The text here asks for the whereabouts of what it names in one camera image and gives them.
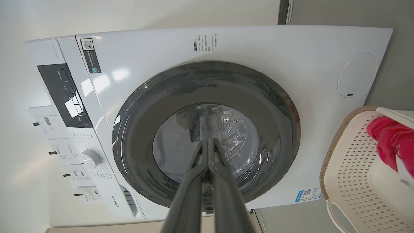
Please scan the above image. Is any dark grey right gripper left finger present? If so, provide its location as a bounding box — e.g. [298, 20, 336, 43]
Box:
[161, 138, 209, 233]

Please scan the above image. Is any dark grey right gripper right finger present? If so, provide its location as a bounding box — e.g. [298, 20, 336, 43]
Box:
[209, 138, 254, 233]

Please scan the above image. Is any cream perforated laundry basket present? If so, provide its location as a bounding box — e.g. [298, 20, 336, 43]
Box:
[320, 105, 414, 233]

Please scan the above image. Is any steel washing drum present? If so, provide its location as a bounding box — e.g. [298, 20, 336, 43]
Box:
[153, 104, 260, 182]

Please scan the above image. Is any round dark washing machine door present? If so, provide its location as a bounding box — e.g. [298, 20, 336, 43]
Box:
[112, 61, 301, 208]

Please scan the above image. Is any blue energy label sticker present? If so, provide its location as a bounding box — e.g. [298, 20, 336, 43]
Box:
[295, 187, 322, 203]

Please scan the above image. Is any white round control knob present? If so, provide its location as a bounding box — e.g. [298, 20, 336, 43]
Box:
[79, 149, 102, 170]

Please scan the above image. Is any white front-load washing machine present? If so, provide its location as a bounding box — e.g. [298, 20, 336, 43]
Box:
[24, 25, 393, 224]

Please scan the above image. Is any printed warning text label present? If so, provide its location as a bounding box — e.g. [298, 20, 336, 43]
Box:
[193, 34, 218, 52]

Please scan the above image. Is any black control display panel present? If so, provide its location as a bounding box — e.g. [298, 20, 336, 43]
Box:
[37, 63, 93, 128]

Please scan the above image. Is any dark QR code sticker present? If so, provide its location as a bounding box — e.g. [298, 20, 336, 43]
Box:
[80, 38, 102, 74]

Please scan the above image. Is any red and white garment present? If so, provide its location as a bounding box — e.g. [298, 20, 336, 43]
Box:
[367, 116, 414, 191]

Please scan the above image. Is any round white filter cover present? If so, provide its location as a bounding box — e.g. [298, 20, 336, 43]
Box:
[337, 53, 378, 98]

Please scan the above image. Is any white floor cable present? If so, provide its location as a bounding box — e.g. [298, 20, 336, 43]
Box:
[286, 0, 294, 25]
[254, 210, 269, 233]

